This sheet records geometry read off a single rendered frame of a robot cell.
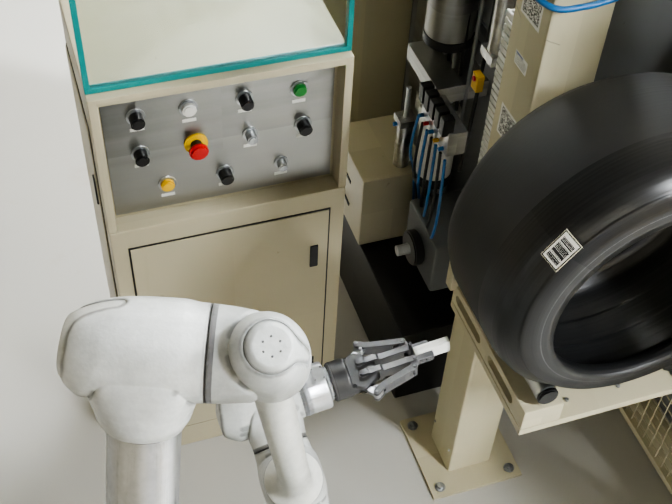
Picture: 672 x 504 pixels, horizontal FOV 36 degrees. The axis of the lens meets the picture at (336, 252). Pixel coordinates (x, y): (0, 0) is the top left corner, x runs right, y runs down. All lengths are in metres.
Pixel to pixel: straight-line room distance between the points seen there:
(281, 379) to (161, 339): 0.16
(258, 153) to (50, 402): 1.19
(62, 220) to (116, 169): 1.41
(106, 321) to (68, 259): 2.21
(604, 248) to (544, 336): 0.21
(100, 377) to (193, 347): 0.12
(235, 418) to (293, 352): 0.61
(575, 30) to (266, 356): 0.95
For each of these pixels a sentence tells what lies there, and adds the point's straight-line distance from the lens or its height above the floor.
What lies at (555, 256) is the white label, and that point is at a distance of 1.72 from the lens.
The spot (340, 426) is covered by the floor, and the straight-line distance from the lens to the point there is 3.09.
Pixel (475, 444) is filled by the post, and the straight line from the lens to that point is 2.96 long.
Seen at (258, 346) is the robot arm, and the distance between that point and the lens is 1.29.
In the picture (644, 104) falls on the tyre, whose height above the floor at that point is 1.49.
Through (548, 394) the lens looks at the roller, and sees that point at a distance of 2.10.
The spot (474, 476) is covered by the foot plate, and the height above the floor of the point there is 0.01.
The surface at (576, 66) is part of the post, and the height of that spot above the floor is 1.40.
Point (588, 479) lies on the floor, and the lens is 3.11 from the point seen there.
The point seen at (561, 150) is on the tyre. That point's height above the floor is 1.44.
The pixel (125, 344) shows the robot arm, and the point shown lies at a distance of 1.33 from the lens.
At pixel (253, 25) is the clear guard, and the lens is 2.11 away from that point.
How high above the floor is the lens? 2.58
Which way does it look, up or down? 47 degrees down
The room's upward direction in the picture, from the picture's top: 3 degrees clockwise
